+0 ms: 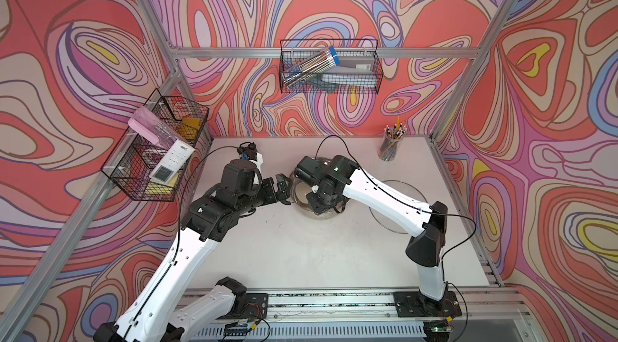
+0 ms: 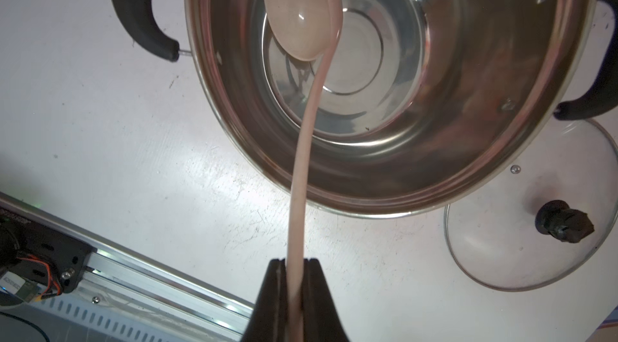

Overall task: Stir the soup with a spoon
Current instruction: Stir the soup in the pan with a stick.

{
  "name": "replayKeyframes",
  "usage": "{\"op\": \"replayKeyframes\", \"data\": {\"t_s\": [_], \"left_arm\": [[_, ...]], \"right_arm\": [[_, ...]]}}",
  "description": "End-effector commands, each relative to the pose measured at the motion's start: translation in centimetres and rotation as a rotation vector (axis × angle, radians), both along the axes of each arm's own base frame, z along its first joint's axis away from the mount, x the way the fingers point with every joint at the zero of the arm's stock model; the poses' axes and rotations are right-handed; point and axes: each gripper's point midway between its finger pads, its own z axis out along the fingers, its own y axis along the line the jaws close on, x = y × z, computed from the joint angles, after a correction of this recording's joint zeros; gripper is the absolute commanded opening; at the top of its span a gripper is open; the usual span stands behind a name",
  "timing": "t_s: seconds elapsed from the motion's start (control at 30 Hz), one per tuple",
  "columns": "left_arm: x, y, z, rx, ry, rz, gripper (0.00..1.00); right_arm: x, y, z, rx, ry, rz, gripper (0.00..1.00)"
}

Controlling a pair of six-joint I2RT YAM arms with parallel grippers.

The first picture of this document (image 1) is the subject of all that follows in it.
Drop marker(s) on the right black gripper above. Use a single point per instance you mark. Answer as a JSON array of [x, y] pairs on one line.
[[319, 207]]

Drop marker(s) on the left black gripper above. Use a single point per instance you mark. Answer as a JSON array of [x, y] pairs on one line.
[[270, 195]]

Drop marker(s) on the stainless steel pot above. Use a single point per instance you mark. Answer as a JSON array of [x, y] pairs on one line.
[[299, 191]]

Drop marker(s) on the glass pot lid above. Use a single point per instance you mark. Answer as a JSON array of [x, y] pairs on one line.
[[387, 220]]

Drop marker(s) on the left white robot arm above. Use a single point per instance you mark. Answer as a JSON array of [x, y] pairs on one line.
[[154, 316]]

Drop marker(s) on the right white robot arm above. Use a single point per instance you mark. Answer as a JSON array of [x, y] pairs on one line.
[[427, 226]]

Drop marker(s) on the pencil holder cup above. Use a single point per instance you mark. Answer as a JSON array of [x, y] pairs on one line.
[[391, 137]]

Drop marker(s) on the white device in basket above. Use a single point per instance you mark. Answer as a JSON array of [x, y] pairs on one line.
[[172, 162]]

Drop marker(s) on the yellow item in basket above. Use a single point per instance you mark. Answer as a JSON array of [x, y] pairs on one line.
[[190, 128]]

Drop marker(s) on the grey box in basket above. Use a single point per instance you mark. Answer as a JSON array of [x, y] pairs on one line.
[[360, 75]]

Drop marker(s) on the pack of pencils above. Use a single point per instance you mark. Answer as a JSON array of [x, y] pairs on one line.
[[303, 70]]

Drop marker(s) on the pink box in basket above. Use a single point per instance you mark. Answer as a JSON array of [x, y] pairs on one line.
[[148, 125]]

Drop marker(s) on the left wire basket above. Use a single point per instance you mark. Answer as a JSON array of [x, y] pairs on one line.
[[133, 159]]

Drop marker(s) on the wire basket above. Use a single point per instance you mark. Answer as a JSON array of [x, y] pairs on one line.
[[133, 159], [350, 52]]

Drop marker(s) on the back wire basket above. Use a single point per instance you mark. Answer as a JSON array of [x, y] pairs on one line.
[[350, 52]]

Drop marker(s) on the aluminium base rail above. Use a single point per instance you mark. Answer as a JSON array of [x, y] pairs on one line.
[[488, 314]]

